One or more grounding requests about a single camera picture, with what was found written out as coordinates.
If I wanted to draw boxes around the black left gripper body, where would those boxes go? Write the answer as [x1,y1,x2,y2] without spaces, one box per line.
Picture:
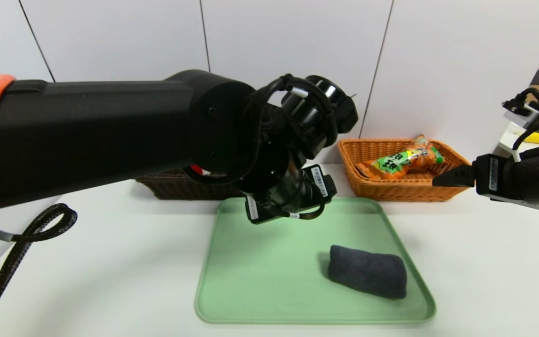
[244,173,314,225]

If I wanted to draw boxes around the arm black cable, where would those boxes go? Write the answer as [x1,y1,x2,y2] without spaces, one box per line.
[246,74,340,141]
[503,87,539,151]

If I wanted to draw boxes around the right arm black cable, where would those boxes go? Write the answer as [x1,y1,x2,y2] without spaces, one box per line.
[503,87,539,151]

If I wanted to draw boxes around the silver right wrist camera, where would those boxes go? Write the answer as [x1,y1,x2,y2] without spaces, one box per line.
[503,101,539,129]

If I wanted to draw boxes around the dark grey towel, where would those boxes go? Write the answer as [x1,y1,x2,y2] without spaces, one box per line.
[328,245,408,300]

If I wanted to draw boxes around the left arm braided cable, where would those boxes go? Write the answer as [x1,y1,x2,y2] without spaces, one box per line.
[0,203,78,337]

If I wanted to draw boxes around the thin black tagged cable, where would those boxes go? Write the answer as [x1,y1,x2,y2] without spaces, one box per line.
[288,205,327,221]

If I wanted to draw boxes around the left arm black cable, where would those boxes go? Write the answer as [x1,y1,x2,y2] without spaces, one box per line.
[246,74,340,141]

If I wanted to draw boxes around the white background table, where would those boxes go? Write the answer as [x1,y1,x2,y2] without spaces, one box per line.
[496,122,532,160]

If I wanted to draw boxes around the light green plastic tray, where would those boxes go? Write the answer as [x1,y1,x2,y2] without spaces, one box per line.
[195,197,437,324]

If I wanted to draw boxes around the orange snack bag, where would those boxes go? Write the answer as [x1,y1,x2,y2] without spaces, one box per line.
[362,135,445,180]

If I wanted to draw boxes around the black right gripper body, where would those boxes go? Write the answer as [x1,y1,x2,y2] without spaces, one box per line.
[472,141,539,213]

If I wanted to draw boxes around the orange wicker basket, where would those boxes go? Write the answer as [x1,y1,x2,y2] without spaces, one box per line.
[337,139,473,203]

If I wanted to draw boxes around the dark brown wicker basket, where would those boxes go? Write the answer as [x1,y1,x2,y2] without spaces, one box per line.
[135,168,244,201]

